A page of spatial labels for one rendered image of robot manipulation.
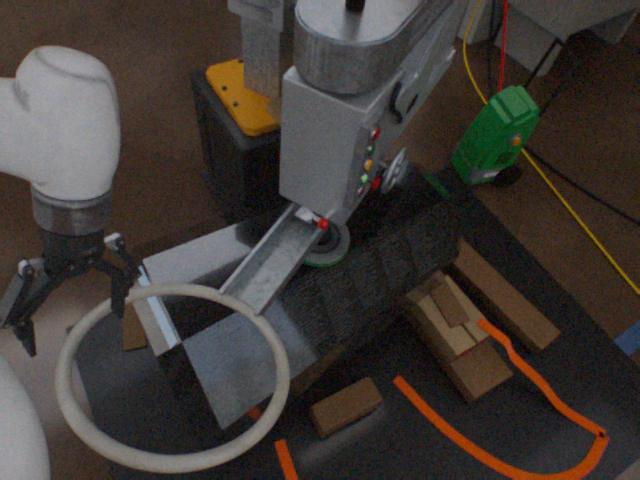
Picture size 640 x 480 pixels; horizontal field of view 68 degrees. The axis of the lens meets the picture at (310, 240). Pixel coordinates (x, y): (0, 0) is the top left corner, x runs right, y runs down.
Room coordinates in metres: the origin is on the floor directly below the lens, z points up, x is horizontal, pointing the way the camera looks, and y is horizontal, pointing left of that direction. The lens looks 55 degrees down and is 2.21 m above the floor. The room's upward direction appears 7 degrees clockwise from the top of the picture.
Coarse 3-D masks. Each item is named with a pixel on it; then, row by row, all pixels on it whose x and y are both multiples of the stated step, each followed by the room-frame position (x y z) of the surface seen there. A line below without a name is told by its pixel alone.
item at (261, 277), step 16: (288, 208) 0.85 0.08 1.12; (288, 224) 0.83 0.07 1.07; (304, 224) 0.84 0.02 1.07; (272, 240) 0.76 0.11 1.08; (288, 240) 0.77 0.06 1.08; (304, 240) 0.78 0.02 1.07; (256, 256) 0.69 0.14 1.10; (272, 256) 0.71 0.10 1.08; (288, 256) 0.72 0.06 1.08; (304, 256) 0.71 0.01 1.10; (240, 272) 0.62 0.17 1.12; (256, 272) 0.65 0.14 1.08; (272, 272) 0.66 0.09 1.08; (288, 272) 0.64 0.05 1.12; (224, 288) 0.56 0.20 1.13; (240, 288) 0.59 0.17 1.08; (256, 288) 0.60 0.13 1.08; (272, 288) 0.58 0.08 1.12; (256, 304) 0.55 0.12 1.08
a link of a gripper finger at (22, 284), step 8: (16, 264) 0.28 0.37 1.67; (16, 272) 0.27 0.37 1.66; (24, 272) 0.26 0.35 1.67; (32, 272) 0.27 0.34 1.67; (16, 280) 0.26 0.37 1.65; (24, 280) 0.26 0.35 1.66; (32, 280) 0.26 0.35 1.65; (8, 288) 0.26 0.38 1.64; (16, 288) 0.25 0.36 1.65; (24, 288) 0.25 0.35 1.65; (8, 296) 0.25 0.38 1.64; (16, 296) 0.24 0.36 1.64; (24, 296) 0.25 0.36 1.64; (0, 304) 0.24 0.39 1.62; (8, 304) 0.24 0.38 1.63; (16, 304) 0.24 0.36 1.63; (0, 312) 0.23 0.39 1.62; (8, 312) 0.23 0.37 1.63; (16, 312) 0.23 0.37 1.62; (8, 320) 0.22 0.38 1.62
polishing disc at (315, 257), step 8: (304, 216) 1.01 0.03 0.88; (336, 224) 1.00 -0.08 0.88; (344, 224) 1.00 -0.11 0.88; (336, 232) 0.96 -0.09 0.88; (344, 232) 0.97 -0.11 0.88; (336, 240) 0.93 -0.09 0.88; (344, 240) 0.93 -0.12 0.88; (320, 248) 0.89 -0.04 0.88; (328, 248) 0.89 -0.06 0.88; (336, 248) 0.90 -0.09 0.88; (344, 248) 0.90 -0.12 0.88; (312, 256) 0.85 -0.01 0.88; (320, 256) 0.86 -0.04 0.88; (328, 256) 0.86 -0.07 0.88; (336, 256) 0.86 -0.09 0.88
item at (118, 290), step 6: (114, 282) 0.34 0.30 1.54; (120, 282) 0.34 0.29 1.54; (114, 288) 0.33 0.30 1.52; (120, 288) 0.33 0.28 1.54; (114, 294) 0.33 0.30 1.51; (120, 294) 0.32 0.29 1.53; (114, 300) 0.32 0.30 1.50; (120, 300) 0.32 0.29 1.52; (114, 306) 0.32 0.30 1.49; (120, 306) 0.31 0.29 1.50; (114, 312) 0.31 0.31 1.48; (120, 312) 0.31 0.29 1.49; (120, 318) 0.30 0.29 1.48
